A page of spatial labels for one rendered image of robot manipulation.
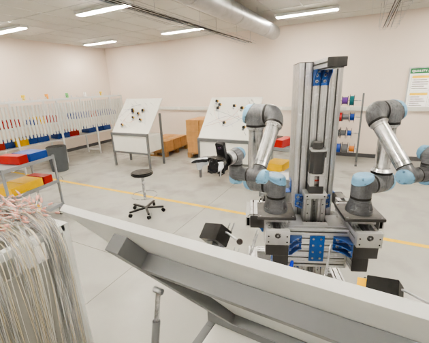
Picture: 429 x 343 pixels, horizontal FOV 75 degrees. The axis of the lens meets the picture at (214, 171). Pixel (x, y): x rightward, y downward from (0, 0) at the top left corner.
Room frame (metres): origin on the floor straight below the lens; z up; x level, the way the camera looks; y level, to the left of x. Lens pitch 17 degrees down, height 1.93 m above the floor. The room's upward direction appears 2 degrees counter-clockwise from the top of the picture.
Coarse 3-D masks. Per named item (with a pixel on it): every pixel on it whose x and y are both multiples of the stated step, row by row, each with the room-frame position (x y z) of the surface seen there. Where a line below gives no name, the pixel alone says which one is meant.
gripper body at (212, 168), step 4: (212, 156) 1.33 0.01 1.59; (216, 156) 1.33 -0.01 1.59; (220, 156) 1.33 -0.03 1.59; (228, 156) 1.36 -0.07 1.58; (212, 160) 1.29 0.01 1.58; (216, 160) 1.28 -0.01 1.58; (220, 160) 1.27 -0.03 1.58; (228, 160) 1.36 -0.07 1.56; (212, 164) 1.30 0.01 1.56; (216, 164) 1.29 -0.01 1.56; (228, 164) 1.36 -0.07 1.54; (208, 168) 1.30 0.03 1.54; (212, 168) 1.30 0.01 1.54; (216, 168) 1.28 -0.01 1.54; (224, 168) 1.30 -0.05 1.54; (212, 172) 1.30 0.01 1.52; (216, 172) 1.29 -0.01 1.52; (224, 172) 1.31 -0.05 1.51
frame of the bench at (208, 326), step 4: (208, 324) 1.10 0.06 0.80; (212, 324) 1.10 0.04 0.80; (204, 328) 1.08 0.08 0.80; (208, 328) 1.07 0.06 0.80; (200, 332) 1.05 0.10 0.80; (204, 332) 1.05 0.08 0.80; (208, 332) 1.05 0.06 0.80; (200, 336) 1.03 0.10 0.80; (204, 336) 1.03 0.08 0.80; (196, 340) 1.01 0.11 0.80; (200, 340) 1.01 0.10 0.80
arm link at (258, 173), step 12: (276, 108) 1.59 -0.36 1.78; (276, 120) 1.54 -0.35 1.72; (264, 132) 1.53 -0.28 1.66; (276, 132) 1.52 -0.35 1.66; (264, 144) 1.47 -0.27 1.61; (264, 156) 1.42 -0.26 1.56; (252, 168) 1.41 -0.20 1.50; (264, 168) 1.39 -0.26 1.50; (252, 180) 1.37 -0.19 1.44; (264, 180) 1.34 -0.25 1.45
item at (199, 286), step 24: (120, 240) 0.54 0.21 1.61; (144, 264) 0.56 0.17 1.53; (168, 264) 0.54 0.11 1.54; (192, 288) 0.49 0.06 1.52; (216, 288) 0.47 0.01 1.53; (240, 288) 0.46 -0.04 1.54; (216, 312) 0.85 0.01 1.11; (264, 312) 0.41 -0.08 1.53; (288, 312) 0.40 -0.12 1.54; (312, 312) 0.39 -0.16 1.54; (264, 336) 0.88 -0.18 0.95; (288, 336) 0.86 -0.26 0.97; (336, 336) 0.35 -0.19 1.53; (360, 336) 0.34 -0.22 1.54; (384, 336) 0.34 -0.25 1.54
